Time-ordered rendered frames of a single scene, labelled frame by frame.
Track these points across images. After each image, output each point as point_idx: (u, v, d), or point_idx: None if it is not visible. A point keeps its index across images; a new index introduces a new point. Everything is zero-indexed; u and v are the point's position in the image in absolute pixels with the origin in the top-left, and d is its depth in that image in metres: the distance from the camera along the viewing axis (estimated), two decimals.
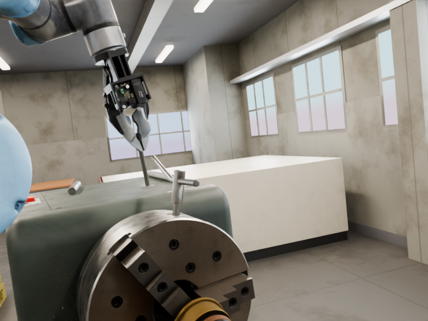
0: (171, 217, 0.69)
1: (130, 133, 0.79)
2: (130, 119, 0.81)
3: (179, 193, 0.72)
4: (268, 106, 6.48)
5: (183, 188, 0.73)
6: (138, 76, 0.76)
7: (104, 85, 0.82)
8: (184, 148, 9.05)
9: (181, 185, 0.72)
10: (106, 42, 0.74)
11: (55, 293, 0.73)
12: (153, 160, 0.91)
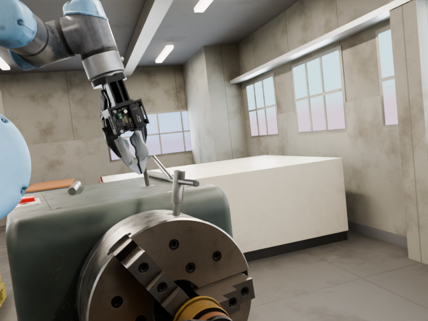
0: (171, 217, 0.69)
1: (128, 157, 0.79)
2: (128, 142, 0.81)
3: (179, 193, 0.72)
4: (268, 106, 6.48)
5: (183, 188, 0.73)
6: (136, 100, 0.76)
7: (102, 108, 0.82)
8: (184, 148, 9.05)
9: (181, 185, 0.72)
10: (104, 67, 0.74)
11: (55, 293, 0.73)
12: (153, 160, 0.91)
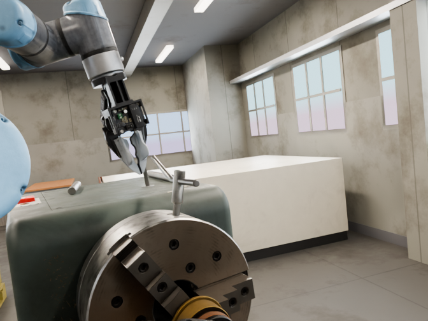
0: (171, 217, 0.69)
1: (128, 157, 0.79)
2: (128, 142, 0.81)
3: (179, 193, 0.72)
4: (268, 106, 6.48)
5: (183, 188, 0.73)
6: (136, 100, 0.76)
7: (102, 108, 0.82)
8: (184, 148, 9.05)
9: (181, 185, 0.72)
10: (104, 67, 0.74)
11: (55, 293, 0.73)
12: (153, 160, 0.91)
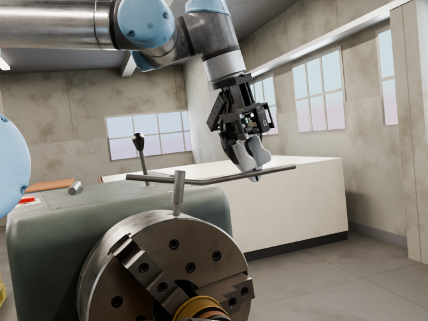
0: (171, 217, 0.69)
1: (249, 164, 0.73)
2: (244, 148, 0.76)
3: (172, 192, 0.72)
4: (268, 106, 6.48)
5: (176, 187, 0.72)
6: (263, 104, 0.70)
7: (216, 111, 0.77)
8: (184, 148, 9.05)
9: (173, 184, 0.72)
10: (231, 68, 0.69)
11: (55, 293, 0.73)
12: (276, 169, 0.77)
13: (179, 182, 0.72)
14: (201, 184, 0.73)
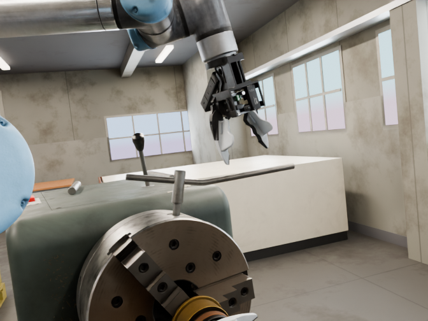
0: (171, 217, 0.69)
1: (227, 141, 0.75)
2: (229, 129, 0.78)
3: (172, 192, 0.72)
4: (268, 106, 6.48)
5: (176, 187, 0.72)
6: (254, 82, 0.74)
7: (209, 91, 0.80)
8: (184, 148, 9.05)
9: (173, 184, 0.72)
10: (223, 48, 0.72)
11: (55, 293, 0.73)
12: (275, 169, 0.78)
13: (179, 182, 0.72)
14: (201, 184, 0.73)
